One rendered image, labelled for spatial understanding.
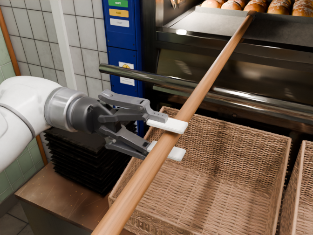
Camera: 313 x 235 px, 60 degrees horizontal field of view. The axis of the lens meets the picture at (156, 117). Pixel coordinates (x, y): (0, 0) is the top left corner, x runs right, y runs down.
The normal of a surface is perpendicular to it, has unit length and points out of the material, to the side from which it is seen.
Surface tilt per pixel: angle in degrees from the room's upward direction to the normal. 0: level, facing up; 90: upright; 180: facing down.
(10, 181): 90
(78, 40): 90
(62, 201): 0
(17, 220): 0
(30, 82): 15
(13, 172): 90
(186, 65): 70
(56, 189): 0
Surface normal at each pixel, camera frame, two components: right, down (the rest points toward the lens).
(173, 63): -0.40, 0.19
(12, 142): 0.90, 0.07
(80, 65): -0.42, 0.51
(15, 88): -0.16, -0.67
